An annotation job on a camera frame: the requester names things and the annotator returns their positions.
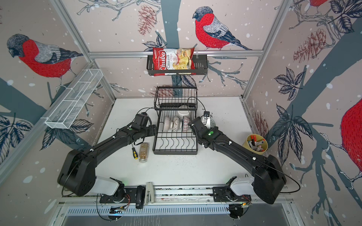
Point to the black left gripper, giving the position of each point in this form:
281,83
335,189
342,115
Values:
153,128

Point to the blue patterned bowl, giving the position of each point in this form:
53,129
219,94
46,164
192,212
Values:
186,121

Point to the white ceramic bowl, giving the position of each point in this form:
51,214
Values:
183,112

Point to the white brown patterned bowl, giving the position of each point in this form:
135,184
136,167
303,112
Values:
177,124

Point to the grey green patterned bowl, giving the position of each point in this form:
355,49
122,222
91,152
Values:
208,122

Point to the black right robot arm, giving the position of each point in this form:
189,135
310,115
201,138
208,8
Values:
269,178

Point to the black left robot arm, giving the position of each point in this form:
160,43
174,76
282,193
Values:
78,173

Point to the black two-tier dish rack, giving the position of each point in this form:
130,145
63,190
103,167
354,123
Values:
167,100

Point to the small glass spice jar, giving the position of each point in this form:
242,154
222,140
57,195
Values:
144,152

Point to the yellow cup with markers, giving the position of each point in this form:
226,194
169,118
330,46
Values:
256,144

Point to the red cassava chips bag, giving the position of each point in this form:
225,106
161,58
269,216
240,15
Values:
173,59

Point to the yellow handled screwdriver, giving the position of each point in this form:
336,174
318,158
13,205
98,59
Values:
135,155

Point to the black wall wire basket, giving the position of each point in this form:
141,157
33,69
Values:
200,63

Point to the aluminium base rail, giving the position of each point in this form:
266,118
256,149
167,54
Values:
168,200

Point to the white wire wall shelf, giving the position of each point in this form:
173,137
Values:
76,96

